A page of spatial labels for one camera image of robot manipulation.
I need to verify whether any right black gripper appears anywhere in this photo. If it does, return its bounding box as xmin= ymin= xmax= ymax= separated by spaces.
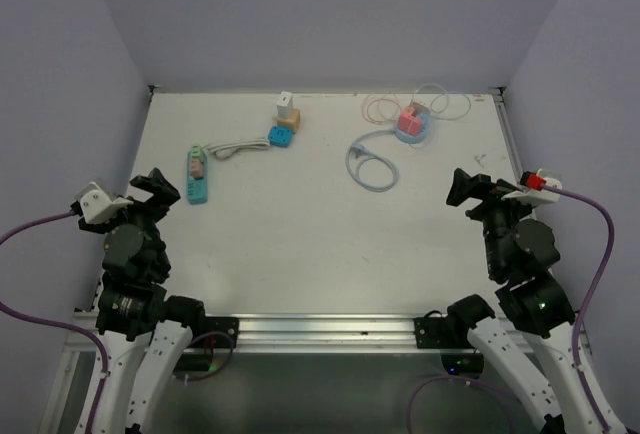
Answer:
xmin=446 ymin=167 xmax=538 ymax=275

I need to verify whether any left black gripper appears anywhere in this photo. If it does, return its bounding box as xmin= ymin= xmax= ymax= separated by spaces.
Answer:
xmin=80 ymin=167 xmax=179 ymax=274

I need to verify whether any teal power strip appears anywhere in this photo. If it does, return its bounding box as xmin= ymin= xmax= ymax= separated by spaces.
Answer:
xmin=186 ymin=149 xmax=208 ymax=205

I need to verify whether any green plug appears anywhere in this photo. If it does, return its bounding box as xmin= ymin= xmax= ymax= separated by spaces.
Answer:
xmin=190 ymin=144 xmax=206 ymax=162

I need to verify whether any blue square adapter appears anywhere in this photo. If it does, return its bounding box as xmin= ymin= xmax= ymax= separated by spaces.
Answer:
xmin=267 ymin=125 xmax=294 ymax=148

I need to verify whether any tan wooden socket cube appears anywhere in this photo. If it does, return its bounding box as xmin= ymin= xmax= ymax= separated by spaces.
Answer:
xmin=275 ymin=108 xmax=301 ymax=134

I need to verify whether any white charger plug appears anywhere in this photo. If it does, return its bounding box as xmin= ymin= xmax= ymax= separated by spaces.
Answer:
xmin=276 ymin=91 xmax=293 ymax=119

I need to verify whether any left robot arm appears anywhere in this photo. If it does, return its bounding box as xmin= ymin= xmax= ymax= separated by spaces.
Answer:
xmin=72 ymin=168 xmax=239 ymax=433

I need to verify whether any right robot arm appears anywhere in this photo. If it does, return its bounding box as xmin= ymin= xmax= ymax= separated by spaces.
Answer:
xmin=413 ymin=168 xmax=629 ymax=433

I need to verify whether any pink cube plug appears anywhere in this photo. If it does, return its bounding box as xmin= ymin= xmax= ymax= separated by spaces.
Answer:
xmin=397 ymin=106 xmax=424 ymax=137

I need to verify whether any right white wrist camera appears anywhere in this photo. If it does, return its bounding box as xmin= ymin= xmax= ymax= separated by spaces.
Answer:
xmin=502 ymin=169 xmax=562 ymax=207

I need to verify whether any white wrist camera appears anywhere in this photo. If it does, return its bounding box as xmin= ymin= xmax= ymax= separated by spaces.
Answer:
xmin=71 ymin=181 xmax=133 ymax=225
xmin=502 ymin=169 xmax=562 ymax=207

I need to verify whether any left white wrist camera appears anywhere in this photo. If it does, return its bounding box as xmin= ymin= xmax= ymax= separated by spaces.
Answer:
xmin=71 ymin=181 xmax=133 ymax=225

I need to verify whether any thin white wire coil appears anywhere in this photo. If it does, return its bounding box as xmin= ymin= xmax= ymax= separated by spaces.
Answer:
xmin=414 ymin=82 xmax=474 ymax=120

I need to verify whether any right side aluminium rail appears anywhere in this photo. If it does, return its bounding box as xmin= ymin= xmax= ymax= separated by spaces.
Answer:
xmin=491 ymin=87 xmax=523 ymax=180

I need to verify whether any aluminium rail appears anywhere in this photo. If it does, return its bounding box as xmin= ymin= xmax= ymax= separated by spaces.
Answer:
xmin=62 ymin=312 xmax=591 ymax=355
xmin=491 ymin=87 xmax=523 ymax=180

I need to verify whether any light blue cord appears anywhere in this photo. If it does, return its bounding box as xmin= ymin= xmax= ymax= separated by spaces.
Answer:
xmin=345 ymin=128 xmax=400 ymax=194

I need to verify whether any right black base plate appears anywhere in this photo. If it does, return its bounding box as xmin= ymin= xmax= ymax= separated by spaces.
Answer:
xmin=413 ymin=310 xmax=450 ymax=350

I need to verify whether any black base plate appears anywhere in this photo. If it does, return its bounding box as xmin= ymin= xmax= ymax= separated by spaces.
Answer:
xmin=198 ymin=316 xmax=240 ymax=353
xmin=413 ymin=310 xmax=450 ymax=350

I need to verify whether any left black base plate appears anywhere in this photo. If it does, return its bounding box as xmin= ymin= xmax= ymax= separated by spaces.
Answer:
xmin=198 ymin=316 xmax=240 ymax=353

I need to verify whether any aluminium front rail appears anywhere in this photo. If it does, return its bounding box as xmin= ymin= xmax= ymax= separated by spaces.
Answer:
xmin=62 ymin=312 xmax=591 ymax=355

